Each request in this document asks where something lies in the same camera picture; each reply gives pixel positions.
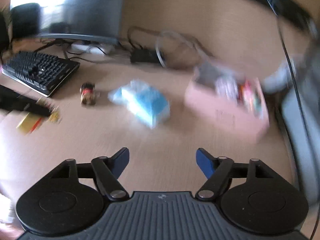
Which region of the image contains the pink storage box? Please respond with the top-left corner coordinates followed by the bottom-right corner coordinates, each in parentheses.
top-left (184, 62), bottom-right (270, 142)

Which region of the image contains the blue tissue pack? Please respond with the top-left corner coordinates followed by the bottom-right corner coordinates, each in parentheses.
top-left (108, 79), bottom-right (170, 129)

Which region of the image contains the grey coiled cable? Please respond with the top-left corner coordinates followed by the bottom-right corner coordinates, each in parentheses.
top-left (154, 31), bottom-right (213, 68)

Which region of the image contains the computer tower case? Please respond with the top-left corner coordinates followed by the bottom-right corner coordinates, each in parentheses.
top-left (280, 49), bottom-right (319, 205)

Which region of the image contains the dark computer monitor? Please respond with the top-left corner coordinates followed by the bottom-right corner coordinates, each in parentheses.
top-left (10, 0), bottom-right (124, 44)

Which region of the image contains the white power strip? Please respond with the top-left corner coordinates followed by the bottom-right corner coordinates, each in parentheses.
top-left (71, 43), bottom-right (114, 55)

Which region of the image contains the thick black cable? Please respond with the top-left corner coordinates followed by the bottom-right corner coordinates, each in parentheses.
top-left (266, 0), bottom-right (320, 240)

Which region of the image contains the white bundled cable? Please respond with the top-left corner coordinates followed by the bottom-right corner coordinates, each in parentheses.
top-left (262, 60), bottom-right (298, 93)

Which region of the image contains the black keyboard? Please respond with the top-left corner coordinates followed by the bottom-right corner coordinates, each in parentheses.
top-left (2, 51), bottom-right (80, 97)

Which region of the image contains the small brown red figurine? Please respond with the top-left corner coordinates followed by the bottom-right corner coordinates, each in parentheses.
top-left (80, 82), bottom-right (100, 106)

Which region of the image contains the black power adapter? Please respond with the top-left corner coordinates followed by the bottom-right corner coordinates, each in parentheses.
top-left (130, 49), bottom-right (160, 64)

